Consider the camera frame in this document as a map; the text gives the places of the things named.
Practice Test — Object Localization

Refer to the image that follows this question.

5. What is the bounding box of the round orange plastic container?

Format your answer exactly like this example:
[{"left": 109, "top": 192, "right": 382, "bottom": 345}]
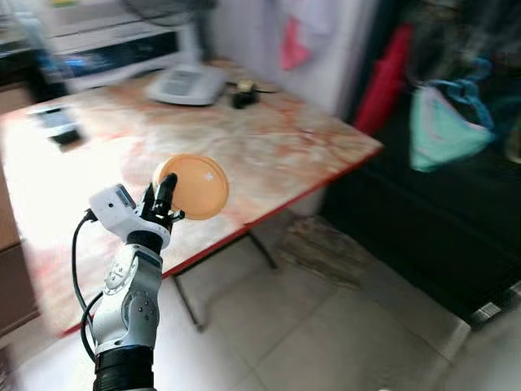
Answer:
[{"left": 152, "top": 155, "right": 230, "bottom": 221}]

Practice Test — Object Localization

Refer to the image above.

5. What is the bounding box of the white desk fan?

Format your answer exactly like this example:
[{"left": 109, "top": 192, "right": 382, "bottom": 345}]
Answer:
[{"left": 122, "top": 0, "right": 229, "bottom": 107}]

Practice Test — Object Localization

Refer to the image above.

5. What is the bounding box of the marble table with red edge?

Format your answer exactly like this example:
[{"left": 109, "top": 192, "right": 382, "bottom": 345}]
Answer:
[{"left": 0, "top": 57, "right": 383, "bottom": 339}]

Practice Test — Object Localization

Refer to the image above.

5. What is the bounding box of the black phone device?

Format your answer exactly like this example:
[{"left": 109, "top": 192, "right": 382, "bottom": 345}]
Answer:
[{"left": 31, "top": 103, "right": 84, "bottom": 147}]

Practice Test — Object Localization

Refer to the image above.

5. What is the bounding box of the small black table object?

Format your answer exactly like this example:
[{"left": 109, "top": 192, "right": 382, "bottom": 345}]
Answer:
[{"left": 229, "top": 79, "right": 261, "bottom": 110}]

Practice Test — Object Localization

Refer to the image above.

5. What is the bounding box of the white desktop printer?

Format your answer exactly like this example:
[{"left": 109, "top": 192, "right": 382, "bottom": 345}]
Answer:
[{"left": 41, "top": 0, "right": 200, "bottom": 90}]

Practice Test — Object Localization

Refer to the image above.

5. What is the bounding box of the brown patterned doormat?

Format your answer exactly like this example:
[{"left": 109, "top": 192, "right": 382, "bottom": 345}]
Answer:
[{"left": 277, "top": 216, "right": 385, "bottom": 288}]

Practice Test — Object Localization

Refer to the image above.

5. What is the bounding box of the pink hanging cloth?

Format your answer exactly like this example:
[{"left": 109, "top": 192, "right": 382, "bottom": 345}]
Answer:
[{"left": 279, "top": 16, "right": 311, "bottom": 72}]

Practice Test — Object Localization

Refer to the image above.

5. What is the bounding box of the black glossy cabinet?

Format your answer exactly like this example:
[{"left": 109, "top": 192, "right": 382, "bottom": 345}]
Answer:
[{"left": 322, "top": 0, "right": 521, "bottom": 323}]

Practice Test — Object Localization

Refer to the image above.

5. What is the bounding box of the teal hanging bag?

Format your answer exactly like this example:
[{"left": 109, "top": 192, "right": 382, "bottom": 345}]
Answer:
[{"left": 409, "top": 79, "right": 496, "bottom": 173}]

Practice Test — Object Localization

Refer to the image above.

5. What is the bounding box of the red hanging bag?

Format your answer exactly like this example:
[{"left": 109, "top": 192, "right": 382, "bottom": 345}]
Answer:
[{"left": 353, "top": 24, "right": 413, "bottom": 136}]

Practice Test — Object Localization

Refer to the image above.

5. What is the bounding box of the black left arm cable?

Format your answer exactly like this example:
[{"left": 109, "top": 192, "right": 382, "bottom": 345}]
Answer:
[{"left": 72, "top": 210, "right": 103, "bottom": 361}]

